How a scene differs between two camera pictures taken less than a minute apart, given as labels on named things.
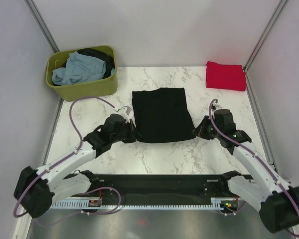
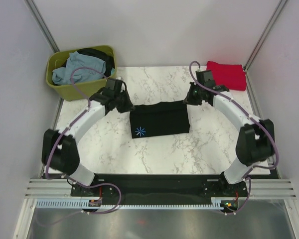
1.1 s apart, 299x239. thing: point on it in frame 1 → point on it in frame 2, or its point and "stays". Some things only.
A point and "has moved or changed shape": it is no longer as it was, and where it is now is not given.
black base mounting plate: (160, 186) stays
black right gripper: (200, 131) → (190, 100)
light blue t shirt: (79, 68) stays
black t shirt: (162, 114) has moved or changed shape
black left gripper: (133, 135) → (128, 106)
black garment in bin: (108, 58) stays
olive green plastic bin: (102, 87) stays
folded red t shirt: (225, 76) stays
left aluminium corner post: (36, 16) stays
